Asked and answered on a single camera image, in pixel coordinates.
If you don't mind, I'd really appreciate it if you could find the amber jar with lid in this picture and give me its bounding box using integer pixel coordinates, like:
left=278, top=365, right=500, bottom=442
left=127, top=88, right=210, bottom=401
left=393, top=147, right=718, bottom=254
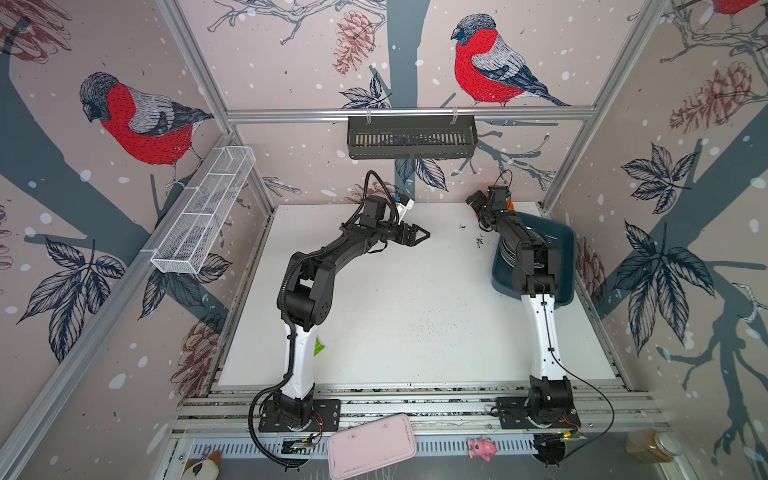
left=625, top=429, right=683, bottom=464

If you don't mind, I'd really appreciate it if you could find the pink rectangular tray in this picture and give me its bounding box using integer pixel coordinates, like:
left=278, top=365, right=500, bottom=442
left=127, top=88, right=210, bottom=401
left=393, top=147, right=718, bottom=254
left=327, top=414, right=417, bottom=479

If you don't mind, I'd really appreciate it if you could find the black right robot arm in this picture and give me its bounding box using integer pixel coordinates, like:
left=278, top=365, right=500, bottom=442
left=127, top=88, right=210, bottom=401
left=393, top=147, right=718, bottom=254
left=466, top=185, right=573, bottom=427

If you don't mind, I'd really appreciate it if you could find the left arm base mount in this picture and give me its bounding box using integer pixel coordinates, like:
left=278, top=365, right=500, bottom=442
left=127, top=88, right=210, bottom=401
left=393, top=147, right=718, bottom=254
left=258, top=399, right=341, bottom=434

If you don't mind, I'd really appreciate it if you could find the teal plastic bin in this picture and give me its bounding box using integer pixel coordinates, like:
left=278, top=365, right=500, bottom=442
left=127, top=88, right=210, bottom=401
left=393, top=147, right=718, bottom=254
left=491, top=212, right=576, bottom=308

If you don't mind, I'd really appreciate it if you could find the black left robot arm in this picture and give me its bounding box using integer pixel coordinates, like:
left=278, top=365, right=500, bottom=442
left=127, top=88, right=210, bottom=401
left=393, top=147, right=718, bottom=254
left=248, top=170, right=430, bottom=433

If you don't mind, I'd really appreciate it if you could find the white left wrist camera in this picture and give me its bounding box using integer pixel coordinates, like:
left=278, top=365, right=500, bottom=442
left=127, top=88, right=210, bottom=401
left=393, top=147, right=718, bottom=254
left=395, top=195, right=415, bottom=223

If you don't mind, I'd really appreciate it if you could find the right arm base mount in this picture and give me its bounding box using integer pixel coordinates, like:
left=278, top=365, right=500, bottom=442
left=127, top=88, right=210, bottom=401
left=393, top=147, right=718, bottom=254
left=491, top=396, right=581, bottom=430

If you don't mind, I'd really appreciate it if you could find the black hanging wire basket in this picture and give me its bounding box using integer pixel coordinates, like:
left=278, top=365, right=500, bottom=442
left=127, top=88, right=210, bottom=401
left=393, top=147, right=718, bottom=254
left=347, top=115, right=478, bottom=160

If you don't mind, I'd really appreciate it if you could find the teal rim plate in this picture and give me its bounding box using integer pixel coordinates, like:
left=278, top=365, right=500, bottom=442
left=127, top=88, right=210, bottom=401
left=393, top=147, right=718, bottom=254
left=499, top=237, right=517, bottom=268

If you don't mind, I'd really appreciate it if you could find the white wire mesh shelf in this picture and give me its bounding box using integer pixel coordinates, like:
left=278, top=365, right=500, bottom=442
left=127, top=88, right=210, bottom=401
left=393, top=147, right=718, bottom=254
left=151, top=146, right=255, bottom=275

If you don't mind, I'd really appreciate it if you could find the pink pig toy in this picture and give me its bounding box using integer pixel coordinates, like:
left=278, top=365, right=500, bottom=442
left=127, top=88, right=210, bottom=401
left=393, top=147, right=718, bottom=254
left=467, top=437, right=498, bottom=462

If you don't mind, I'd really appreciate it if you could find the green snack packet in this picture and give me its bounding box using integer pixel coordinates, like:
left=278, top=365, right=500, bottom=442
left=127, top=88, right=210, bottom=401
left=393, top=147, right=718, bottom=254
left=313, top=338, right=325, bottom=356

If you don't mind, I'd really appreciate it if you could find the white orange plush toy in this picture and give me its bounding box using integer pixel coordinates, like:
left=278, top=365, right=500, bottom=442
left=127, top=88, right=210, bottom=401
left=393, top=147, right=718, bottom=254
left=181, top=451, right=222, bottom=480

